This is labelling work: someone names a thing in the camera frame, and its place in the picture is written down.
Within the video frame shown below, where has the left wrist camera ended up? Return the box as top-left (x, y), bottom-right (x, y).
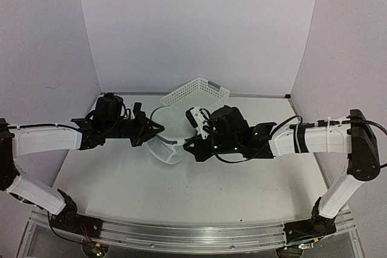
top-left (131, 102), bottom-right (143, 119)

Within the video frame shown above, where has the aluminium front rail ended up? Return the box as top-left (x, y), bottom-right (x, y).
top-left (28, 215), bottom-right (354, 248)

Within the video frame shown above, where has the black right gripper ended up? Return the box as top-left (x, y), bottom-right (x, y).
top-left (184, 134), bottom-right (241, 163)

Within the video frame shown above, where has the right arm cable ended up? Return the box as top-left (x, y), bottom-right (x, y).
top-left (211, 115), bottom-right (387, 164)

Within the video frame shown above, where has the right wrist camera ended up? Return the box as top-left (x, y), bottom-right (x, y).
top-left (185, 106), bottom-right (211, 140)

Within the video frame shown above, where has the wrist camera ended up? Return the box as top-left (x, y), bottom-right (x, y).
top-left (185, 106), bottom-right (211, 140)
top-left (131, 102), bottom-right (143, 119)

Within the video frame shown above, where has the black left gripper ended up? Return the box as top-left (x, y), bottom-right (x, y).
top-left (104, 110), bottom-right (164, 147)

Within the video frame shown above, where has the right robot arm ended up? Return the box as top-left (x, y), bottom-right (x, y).
top-left (184, 106), bottom-right (386, 245)

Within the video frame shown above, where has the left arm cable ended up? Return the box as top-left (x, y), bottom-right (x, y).
top-left (5, 103), bottom-right (134, 129)

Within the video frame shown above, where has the white mesh laundry bag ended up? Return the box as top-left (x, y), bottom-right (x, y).
top-left (146, 106), bottom-right (196, 165)

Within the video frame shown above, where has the white plastic basket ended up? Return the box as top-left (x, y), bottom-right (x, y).
top-left (160, 77), bottom-right (230, 112)

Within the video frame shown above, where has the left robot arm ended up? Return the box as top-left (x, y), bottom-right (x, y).
top-left (1, 92), bottom-right (165, 238)

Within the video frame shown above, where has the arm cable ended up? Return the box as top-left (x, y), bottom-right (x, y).
top-left (5, 103), bottom-right (134, 129)
top-left (211, 115), bottom-right (387, 164)

